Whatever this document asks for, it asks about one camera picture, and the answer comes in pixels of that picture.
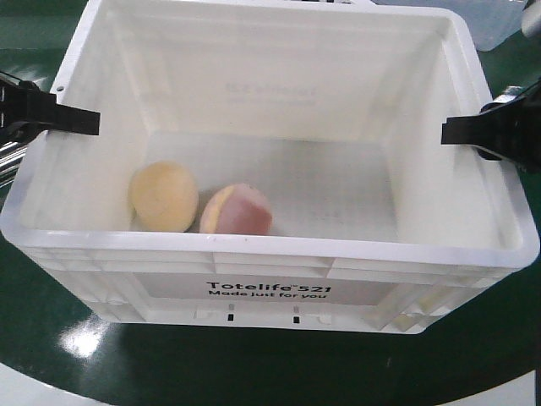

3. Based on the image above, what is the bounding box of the clear plastic bin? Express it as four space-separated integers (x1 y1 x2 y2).
459 0 528 52

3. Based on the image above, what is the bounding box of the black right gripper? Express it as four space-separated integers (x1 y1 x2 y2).
440 78 540 173

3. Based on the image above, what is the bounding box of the pink and cream ball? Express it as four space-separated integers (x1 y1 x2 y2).
199 184 273 235

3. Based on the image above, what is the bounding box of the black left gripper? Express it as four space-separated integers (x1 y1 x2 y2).
1 71 101 144

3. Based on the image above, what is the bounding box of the steel rods bundle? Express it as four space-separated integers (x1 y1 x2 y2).
0 142 28 188

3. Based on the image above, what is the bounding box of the cream yellow ball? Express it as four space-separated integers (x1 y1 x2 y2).
128 161 199 233

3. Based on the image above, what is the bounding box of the white plastic storage crate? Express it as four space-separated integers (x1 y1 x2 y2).
1 1 539 334

